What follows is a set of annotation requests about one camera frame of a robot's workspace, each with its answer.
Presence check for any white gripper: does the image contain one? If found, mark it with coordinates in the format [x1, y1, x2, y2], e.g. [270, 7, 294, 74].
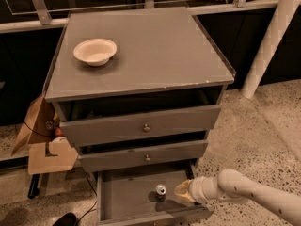
[174, 176, 218, 203]

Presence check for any redbull can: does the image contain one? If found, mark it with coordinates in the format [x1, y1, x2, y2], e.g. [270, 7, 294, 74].
[156, 184, 166, 202]

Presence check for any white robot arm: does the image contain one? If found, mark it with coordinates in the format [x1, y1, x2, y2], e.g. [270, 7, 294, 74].
[174, 169, 301, 226]

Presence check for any grey middle drawer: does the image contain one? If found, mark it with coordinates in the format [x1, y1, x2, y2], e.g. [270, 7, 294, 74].
[78, 139, 208, 172]

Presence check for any grey drawer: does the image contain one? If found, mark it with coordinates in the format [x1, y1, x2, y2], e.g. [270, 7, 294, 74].
[97, 160, 213, 226]
[60, 105, 221, 147]
[78, 139, 208, 172]

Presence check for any grey bottom drawer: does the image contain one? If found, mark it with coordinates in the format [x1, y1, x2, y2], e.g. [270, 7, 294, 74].
[97, 160, 213, 226]

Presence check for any grey top drawer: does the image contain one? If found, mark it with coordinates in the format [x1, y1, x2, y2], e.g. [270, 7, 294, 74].
[60, 105, 221, 147]

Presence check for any grey drawer cabinet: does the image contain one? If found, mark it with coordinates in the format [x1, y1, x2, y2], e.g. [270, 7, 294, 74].
[43, 7, 237, 174]

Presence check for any black floor object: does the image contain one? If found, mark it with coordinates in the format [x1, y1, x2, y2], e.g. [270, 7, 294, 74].
[53, 213, 77, 226]

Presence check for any white paper bowl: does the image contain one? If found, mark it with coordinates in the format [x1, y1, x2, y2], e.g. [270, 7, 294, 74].
[73, 39, 117, 67]

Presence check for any white diagonal pole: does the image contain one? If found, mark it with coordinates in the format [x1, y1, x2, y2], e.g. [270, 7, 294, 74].
[241, 0, 301, 99]

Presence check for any metal railing bar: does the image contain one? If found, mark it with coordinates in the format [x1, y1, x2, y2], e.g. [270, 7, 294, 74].
[0, 0, 279, 34]

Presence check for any black cable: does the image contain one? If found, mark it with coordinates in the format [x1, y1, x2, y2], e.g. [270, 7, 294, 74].
[73, 172, 99, 226]

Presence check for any wooden bracket piece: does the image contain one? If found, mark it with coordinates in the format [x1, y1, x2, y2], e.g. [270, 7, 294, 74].
[28, 137, 78, 175]

